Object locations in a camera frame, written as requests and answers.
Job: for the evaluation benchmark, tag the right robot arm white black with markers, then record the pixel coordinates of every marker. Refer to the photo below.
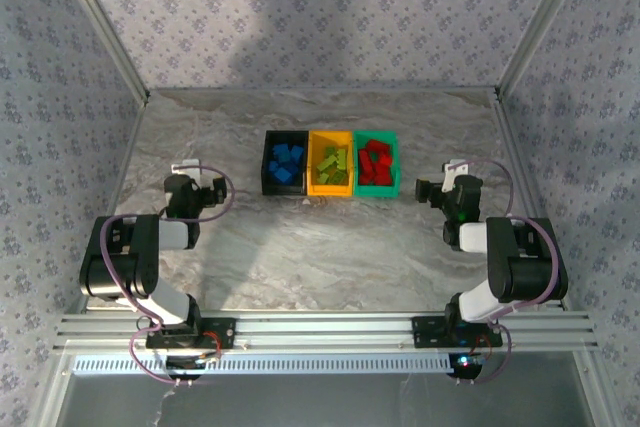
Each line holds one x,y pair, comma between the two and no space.
475,237

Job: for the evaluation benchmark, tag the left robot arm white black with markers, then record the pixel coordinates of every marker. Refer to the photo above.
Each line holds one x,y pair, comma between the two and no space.
172,234

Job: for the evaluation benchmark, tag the green plastic bin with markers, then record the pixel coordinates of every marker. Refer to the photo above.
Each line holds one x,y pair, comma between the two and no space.
395,187

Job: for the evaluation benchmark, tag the black plastic bin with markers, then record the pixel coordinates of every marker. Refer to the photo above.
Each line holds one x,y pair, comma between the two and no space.
267,187

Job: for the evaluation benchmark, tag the small flat lime lego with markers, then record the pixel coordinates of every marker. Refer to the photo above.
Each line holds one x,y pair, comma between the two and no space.
340,177

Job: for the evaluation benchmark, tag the yellow plastic bin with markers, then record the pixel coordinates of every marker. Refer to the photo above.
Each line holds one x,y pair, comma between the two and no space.
314,189

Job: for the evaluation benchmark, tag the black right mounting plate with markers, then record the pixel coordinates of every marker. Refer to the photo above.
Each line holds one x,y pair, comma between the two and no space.
425,332

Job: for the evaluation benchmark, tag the black mounting plate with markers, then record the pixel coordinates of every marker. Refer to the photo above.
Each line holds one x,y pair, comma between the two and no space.
425,332
225,334

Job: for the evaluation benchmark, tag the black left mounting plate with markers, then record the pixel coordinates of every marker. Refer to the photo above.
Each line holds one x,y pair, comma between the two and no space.
225,334

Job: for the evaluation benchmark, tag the right controller board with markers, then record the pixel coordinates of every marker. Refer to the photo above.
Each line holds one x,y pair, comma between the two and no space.
467,363

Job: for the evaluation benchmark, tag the controller board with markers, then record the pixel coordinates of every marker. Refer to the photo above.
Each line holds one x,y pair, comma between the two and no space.
467,363
185,362

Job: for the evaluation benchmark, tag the left controller board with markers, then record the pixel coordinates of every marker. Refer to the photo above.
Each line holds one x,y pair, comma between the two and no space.
185,362

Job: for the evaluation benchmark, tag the aluminium right side rail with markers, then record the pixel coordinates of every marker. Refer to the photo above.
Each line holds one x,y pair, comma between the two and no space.
529,197

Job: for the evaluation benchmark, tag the aluminium left side rail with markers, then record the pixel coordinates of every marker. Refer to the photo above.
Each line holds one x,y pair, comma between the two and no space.
115,197

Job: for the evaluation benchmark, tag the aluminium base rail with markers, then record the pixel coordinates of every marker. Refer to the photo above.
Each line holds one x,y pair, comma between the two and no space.
325,329

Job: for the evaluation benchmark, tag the aluminium left corner post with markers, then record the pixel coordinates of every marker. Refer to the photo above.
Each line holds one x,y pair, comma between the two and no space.
105,22

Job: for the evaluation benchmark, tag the aluminium corner post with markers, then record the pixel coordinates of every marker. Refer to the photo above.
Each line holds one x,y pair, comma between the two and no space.
105,22
541,22

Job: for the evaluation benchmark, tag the aluminium right corner post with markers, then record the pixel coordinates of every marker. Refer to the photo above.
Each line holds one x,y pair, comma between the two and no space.
541,22

